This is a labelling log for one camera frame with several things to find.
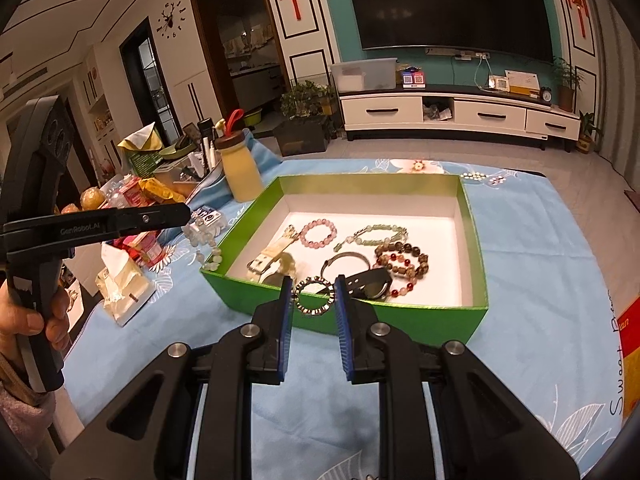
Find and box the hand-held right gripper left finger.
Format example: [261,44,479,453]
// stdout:
[50,276,294,480]

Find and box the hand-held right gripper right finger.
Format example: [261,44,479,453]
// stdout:
[334,274,581,480]

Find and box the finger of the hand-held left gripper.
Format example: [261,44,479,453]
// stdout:
[1,202,193,261]

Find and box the silver link bracelet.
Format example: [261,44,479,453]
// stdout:
[292,276,335,317]

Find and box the black strap wristwatch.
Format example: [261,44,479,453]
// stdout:
[345,267,394,302]

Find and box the cream strap wristwatch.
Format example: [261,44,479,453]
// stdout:
[246,227,301,286]

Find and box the thin dark metal bangle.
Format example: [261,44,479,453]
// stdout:
[320,251,372,281]

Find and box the dark red bead bracelet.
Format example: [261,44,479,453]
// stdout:
[382,254,419,297]

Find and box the green cardboard box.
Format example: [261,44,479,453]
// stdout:
[200,174,489,347]

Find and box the white bead bracelet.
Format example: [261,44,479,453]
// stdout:
[181,210,224,272]

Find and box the brown bead bracelet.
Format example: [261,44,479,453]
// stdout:
[374,241,432,281]

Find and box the green jade bracelet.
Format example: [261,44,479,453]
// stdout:
[332,222,408,254]

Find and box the pink bead bracelet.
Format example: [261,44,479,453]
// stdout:
[299,219,337,250]

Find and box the person's left forearm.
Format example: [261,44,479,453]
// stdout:
[0,352,57,467]

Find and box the person's left hand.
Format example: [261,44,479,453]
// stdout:
[0,279,72,359]

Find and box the yellow round fruit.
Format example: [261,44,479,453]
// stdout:
[80,187,109,211]

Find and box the pink snack packet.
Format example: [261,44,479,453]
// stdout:
[119,230,167,269]

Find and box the white paper tissue pack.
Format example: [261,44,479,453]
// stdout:
[95,244,152,329]

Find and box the yellow snack bag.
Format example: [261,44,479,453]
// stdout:
[137,177,187,204]

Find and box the green carton with yellow cloth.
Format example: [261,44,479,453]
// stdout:
[117,121,167,177]

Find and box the clear plastic container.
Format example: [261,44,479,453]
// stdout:
[152,154,212,199]

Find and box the green bowl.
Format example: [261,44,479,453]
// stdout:
[161,141,199,159]

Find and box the white tube bottle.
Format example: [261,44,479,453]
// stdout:
[201,135,219,179]

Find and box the yellow bottle with brown lid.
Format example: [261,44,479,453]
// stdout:
[214,109,264,202]

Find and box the blue floral tablecloth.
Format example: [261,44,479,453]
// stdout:
[60,142,632,480]

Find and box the leafy plant in black planter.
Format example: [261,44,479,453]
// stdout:
[272,80,339,157]

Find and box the white television cabinet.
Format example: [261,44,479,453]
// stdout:
[337,87,583,152]

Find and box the clear plastic storage box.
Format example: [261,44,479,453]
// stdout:
[331,58,399,94]

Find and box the red yellow shopping bag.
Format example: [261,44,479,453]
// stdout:
[617,295,640,422]

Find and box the white power strip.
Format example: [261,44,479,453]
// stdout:
[425,49,491,60]

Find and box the yellow white cardboard box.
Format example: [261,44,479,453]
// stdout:
[504,70,541,96]

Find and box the small floor potted plant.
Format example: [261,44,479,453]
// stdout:
[575,110,604,154]

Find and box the potted plant in brown pot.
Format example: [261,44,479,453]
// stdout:
[552,56,584,113]

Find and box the black flat television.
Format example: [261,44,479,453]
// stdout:
[345,0,556,64]

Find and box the grey curtain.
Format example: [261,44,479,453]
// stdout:
[595,0,640,171]

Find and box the black antler wall clock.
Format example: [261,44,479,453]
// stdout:
[157,2,187,41]

